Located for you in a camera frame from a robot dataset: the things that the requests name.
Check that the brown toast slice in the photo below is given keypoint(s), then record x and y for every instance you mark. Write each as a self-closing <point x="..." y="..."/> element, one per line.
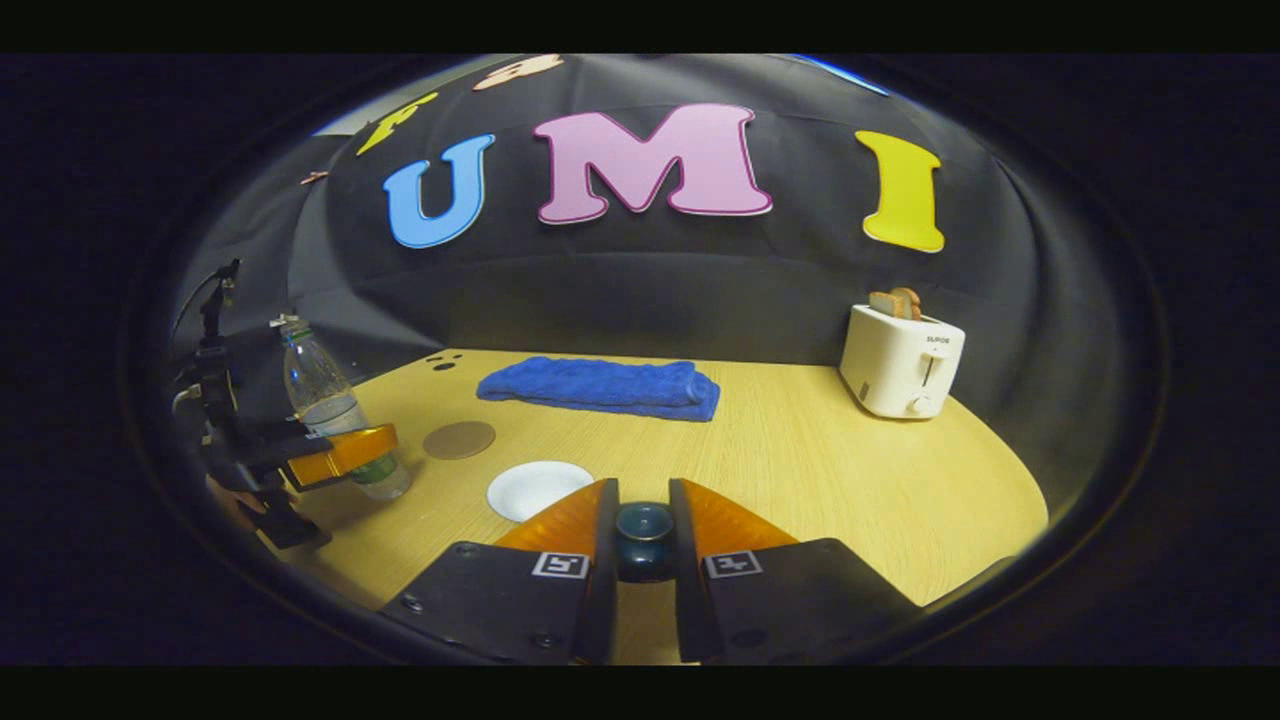
<point x="895" y="303"/>

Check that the dark blue teacup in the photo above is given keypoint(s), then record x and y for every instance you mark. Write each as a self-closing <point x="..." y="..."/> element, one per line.
<point x="530" y="488"/>

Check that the black backdrop cloth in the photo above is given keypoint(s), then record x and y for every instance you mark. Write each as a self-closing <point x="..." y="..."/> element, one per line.
<point x="620" y="290"/>

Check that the white toaster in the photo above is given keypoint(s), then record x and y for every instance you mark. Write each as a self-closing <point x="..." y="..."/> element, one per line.
<point x="895" y="365"/>

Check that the brown round coaster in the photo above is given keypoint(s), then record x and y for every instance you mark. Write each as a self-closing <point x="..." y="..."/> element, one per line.
<point x="459" y="440"/>

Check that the dark blue teacup lid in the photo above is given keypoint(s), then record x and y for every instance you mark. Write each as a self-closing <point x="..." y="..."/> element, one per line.
<point x="645" y="540"/>

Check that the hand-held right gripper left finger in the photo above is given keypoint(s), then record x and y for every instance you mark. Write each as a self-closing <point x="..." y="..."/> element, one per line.
<point x="603" y="590"/>

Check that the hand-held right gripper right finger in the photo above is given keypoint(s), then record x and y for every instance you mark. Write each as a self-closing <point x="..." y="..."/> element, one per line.
<point x="685" y="590"/>

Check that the clear plastic water bottle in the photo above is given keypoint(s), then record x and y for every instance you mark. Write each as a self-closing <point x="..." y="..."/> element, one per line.
<point x="320" y="385"/>

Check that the blue folded towel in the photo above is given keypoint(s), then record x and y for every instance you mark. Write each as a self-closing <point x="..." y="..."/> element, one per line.
<point x="600" y="385"/>

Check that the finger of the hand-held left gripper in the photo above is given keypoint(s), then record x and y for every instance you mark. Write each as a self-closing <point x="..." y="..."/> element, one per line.
<point x="345" y="455"/>

